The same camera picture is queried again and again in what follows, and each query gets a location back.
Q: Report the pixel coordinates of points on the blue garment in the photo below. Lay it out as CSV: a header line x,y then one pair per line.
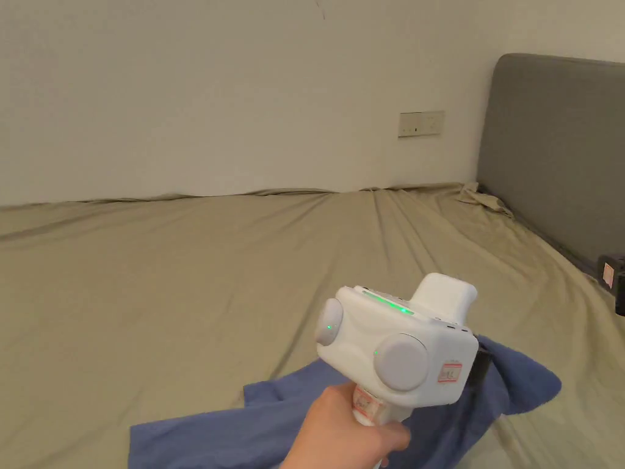
x,y
219,435

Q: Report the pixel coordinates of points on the grey padded headboard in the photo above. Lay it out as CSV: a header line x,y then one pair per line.
x,y
552,146

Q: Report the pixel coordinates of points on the white wall socket panel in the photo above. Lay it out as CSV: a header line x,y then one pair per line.
x,y
422,124

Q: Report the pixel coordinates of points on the person's left hand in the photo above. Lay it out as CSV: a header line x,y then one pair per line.
x,y
332,430

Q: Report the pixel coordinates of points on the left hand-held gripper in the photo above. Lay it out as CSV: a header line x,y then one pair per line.
x,y
390,332

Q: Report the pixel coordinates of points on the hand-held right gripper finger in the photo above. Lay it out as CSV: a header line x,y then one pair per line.
x,y
613,266

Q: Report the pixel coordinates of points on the bed with beige sheet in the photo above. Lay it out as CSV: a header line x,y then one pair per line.
x,y
146,293

